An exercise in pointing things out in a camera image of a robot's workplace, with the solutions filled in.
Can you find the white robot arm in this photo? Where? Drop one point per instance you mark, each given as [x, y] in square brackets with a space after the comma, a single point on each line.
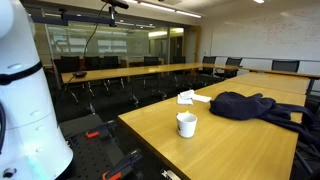
[32, 144]

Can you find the white ceramic mug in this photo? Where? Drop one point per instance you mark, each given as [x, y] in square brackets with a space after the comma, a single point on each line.
[186, 124]

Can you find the white folded paper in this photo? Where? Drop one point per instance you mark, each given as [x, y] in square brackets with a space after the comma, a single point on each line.
[185, 98]

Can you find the black chair near doorway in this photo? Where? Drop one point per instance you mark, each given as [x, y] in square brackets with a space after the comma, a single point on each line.
[151, 61]

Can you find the white flat paper sheet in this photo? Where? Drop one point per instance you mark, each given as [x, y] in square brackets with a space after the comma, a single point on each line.
[201, 98]

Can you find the black chair behind table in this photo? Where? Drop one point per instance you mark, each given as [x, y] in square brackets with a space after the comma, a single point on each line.
[92, 63]
[111, 62]
[66, 64]

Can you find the black orange clamp upper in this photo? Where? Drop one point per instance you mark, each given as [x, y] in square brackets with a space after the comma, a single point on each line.
[104, 129]

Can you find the black orange clamp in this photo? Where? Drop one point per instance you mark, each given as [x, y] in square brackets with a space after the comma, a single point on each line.
[104, 129]
[128, 160]

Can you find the black orange clamp lower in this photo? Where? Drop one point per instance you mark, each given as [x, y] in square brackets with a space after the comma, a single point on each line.
[128, 160]

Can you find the black chair behind table centre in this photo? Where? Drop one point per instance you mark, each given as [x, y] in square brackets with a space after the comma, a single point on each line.
[92, 63]

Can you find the dark navy jacket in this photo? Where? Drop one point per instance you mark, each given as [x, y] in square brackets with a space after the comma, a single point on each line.
[235, 106]

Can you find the black office chair middle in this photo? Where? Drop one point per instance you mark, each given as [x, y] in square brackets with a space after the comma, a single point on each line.
[233, 64]

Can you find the black conference speaker puck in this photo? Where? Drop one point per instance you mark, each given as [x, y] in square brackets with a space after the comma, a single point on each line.
[79, 74]

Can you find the ceiling strip light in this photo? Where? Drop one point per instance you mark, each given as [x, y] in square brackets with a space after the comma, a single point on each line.
[164, 8]

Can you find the long wooden conference table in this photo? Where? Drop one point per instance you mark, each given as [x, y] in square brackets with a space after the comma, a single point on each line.
[132, 71]

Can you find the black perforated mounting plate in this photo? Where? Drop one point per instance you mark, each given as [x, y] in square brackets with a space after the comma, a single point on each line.
[93, 156]

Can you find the black chair behind table left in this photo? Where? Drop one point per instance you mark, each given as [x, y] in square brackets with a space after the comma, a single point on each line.
[66, 64]

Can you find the black office chair right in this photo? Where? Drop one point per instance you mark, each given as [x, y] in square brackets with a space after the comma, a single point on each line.
[289, 66]

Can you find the overhead camera on boom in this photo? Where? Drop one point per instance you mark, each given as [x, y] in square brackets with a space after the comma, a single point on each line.
[112, 9]

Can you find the wall whiteboard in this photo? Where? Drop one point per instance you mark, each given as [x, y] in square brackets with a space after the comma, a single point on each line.
[291, 37]

